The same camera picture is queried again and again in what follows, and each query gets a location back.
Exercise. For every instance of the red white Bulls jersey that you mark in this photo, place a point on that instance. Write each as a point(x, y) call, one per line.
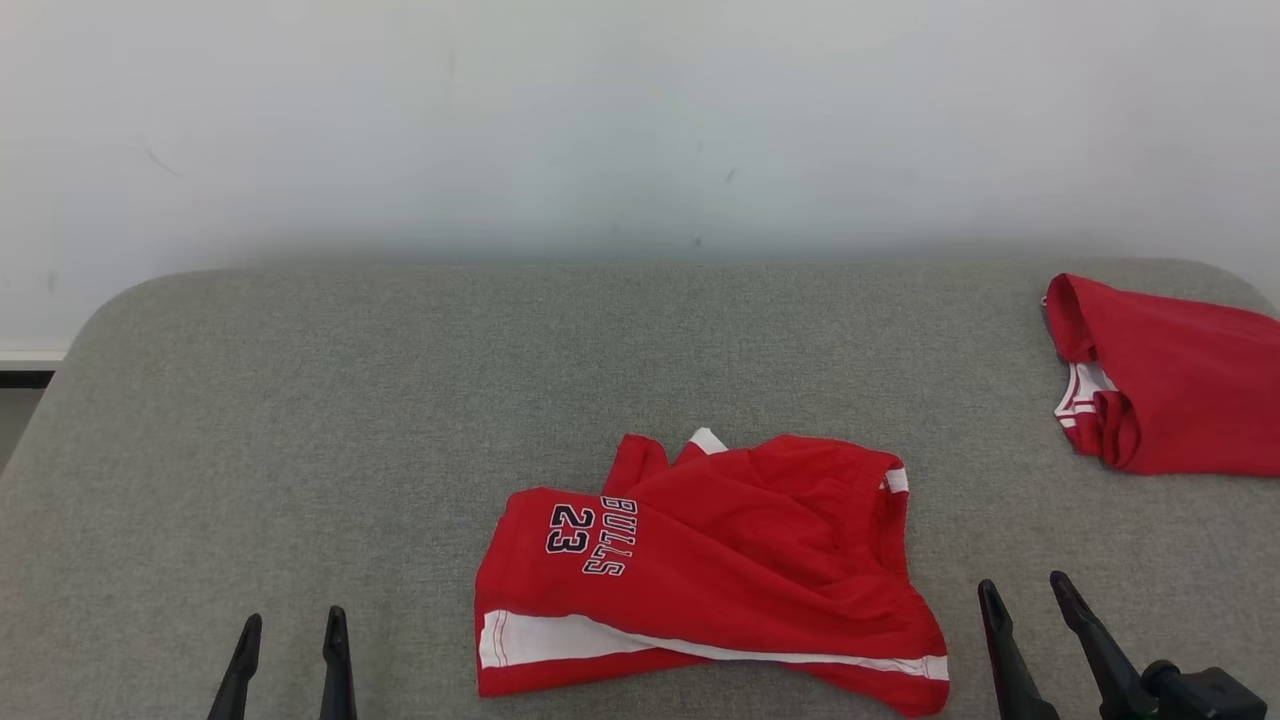
point(1180, 380)

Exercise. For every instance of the red Bulls 23 shorts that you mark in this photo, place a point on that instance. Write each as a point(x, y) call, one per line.
point(750, 560)

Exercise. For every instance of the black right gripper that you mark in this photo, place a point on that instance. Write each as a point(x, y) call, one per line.
point(1210, 695)

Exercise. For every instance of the white baseboard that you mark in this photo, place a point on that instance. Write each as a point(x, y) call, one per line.
point(30, 360)

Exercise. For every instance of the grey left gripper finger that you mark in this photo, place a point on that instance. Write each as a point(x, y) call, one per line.
point(337, 670)
point(238, 680)

